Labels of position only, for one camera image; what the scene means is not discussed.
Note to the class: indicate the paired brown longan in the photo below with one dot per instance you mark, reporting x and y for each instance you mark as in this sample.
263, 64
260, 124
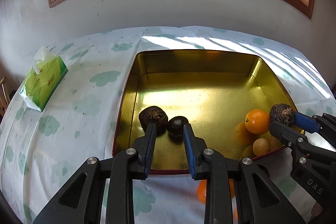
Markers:
274, 144
260, 147

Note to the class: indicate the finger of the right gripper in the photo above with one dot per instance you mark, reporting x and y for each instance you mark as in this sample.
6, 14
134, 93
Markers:
323, 125
300, 147

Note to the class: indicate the wooden chair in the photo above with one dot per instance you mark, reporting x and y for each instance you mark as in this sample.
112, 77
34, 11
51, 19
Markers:
5, 99

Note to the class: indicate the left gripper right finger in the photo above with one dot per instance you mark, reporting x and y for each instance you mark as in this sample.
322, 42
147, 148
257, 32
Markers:
256, 199

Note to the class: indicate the dark wrinkled passion fruit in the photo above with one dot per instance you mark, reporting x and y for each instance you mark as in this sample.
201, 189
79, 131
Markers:
282, 113

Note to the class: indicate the spotted mandarin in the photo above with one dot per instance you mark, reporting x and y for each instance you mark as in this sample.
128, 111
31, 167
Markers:
235, 214
201, 190

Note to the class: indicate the dark purple grape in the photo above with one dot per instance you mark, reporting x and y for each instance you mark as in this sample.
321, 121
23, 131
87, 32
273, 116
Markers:
175, 126

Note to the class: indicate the green tissue box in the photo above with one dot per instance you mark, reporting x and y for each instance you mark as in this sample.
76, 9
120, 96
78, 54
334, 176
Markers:
45, 75

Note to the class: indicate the smooth orange kumquat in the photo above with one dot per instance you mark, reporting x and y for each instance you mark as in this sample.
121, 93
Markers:
257, 121

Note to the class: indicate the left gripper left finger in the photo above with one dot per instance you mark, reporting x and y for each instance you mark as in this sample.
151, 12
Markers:
110, 181

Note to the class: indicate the person right hand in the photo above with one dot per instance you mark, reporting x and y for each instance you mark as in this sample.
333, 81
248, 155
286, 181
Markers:
316, 211

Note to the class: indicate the red toffee tin box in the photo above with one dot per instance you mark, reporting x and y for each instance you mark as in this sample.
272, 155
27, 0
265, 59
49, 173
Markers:
214, 90

